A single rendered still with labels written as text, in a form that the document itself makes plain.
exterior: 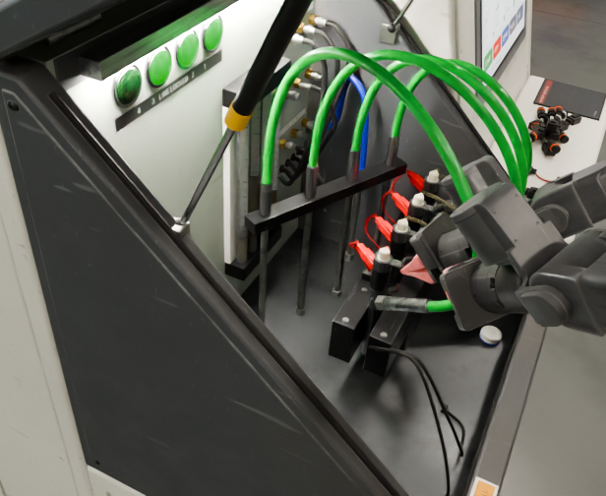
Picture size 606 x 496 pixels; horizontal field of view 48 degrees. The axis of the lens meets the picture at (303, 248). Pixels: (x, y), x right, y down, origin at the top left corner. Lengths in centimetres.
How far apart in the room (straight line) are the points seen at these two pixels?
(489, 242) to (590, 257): 9
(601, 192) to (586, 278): 29
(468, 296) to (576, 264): 18
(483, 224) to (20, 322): 61
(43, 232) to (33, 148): 11
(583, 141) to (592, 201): 86
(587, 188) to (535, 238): 22
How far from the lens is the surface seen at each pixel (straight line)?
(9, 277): 90
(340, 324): 106
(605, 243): 60
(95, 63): 72
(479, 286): 71
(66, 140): 68
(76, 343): 90
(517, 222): 62
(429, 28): 122
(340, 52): 82
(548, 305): 58
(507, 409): 106
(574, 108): 182
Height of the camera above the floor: 174
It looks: 40 degrees down
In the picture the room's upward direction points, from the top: 5 degrees clockwise
